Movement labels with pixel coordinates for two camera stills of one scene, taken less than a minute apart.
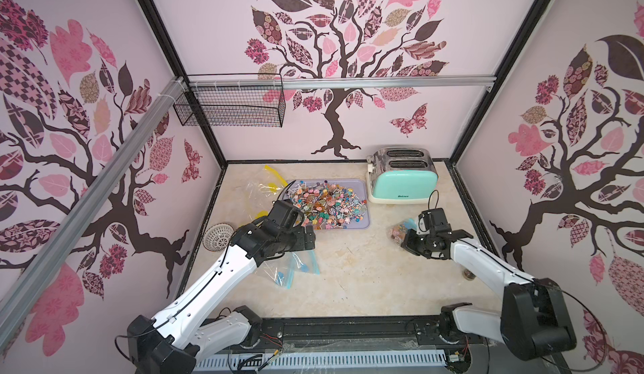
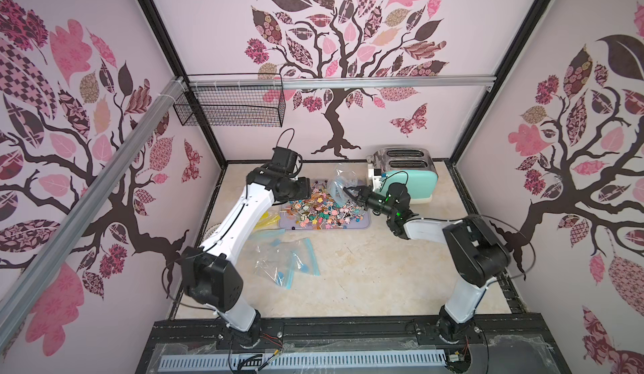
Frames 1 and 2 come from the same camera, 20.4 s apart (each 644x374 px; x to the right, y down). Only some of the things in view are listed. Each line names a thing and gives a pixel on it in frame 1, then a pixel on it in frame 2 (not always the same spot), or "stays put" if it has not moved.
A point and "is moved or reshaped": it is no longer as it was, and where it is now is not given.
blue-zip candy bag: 285,271 stays put
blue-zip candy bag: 281,270 is moved or reshaped
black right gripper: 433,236 → 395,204
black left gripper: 299,239 → 303,191
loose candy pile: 326,206 stays put
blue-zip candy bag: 397,231 is moved or reshaped
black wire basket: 234,100 stays put
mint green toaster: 402,175 stays put
